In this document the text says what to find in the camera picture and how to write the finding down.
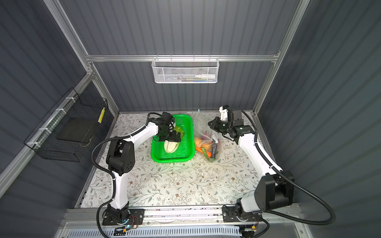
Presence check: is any napa cabbage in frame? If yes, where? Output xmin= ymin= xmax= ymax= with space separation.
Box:
xmin=164 ymin=126 xmax=185 ymax=153

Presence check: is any clear zip top bag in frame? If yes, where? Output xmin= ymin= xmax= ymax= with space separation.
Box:
xmin=193 ymin=110 xmax=222 ymax=162

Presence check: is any green plastic basket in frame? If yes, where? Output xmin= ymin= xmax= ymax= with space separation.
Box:
xmin=151 ymin=114 xmax=195 ymax=163

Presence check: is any orange carrot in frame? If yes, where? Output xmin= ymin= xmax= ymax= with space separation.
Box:
xmin=195 ymin=147 xmax=211 ymax=159

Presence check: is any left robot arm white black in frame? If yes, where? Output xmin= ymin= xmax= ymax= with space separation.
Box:
xmin=106 ymin=112 xmax=181 ymax=210

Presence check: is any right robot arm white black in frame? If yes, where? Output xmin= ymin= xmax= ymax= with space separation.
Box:
xmin=208 ymin=105 xmax=294 ymax=220

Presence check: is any white marker in basket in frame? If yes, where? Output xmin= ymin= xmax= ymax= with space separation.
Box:
xmin=194 ymin=74 xmax=216 ymax=80

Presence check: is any black pad in basket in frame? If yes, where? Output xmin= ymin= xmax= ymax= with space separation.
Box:
xmin=56 ymin=118 xmax=97 ymax=144

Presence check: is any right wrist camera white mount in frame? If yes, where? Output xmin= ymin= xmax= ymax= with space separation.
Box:
xmin=219 ymin=105 xmax=229 ymax=122

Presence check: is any white wire wall basket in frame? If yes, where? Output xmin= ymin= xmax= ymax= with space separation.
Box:
xmin=151 ymin=56 xmax=220 ymax=84

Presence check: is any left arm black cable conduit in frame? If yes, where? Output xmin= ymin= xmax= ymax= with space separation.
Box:
xmin=91 ymin=112 xmax=163 ymax=238

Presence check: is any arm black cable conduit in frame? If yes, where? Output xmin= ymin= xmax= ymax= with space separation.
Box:
xmin=241 ymin=109 xmax=336 ymax=226
xmin=91 ymin=112 xmax=163 ymax=238

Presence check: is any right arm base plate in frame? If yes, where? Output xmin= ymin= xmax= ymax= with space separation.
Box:
xmin=221 ymin=204 xmax=263 ymax=223

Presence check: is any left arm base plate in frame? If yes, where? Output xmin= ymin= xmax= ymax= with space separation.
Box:
xmin=102 ymin=207 xmax=145 ymax=226

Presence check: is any white vented cable duct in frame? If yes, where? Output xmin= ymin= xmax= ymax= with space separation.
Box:
xmin=63 ymin=225 xmax=242 ymax=238

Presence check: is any black wire wall basket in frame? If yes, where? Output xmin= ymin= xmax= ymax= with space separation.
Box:
xmin=24 ymin=91 xmax=112 ymax=162

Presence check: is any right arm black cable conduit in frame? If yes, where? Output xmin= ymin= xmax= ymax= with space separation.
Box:
xmin=241 ymin=109 xmax=336 ymax=226

